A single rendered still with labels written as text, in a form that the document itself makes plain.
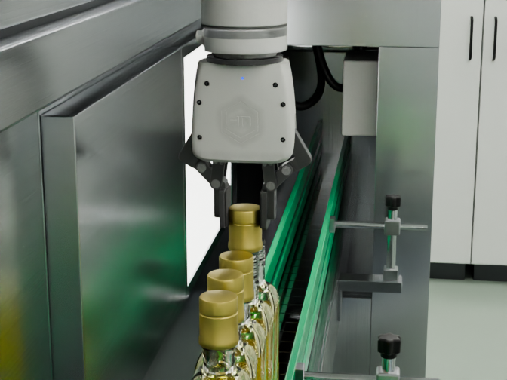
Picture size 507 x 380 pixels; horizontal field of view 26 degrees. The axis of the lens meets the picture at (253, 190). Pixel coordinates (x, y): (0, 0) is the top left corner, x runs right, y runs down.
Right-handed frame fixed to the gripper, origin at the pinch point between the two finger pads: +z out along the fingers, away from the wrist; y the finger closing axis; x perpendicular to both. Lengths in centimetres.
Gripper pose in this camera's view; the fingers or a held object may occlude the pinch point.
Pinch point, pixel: (245, 206)
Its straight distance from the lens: 111.9
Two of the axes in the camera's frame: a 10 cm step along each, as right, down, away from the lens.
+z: 0.0, 9.7, 2.5
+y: 9.9, 0.4, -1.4
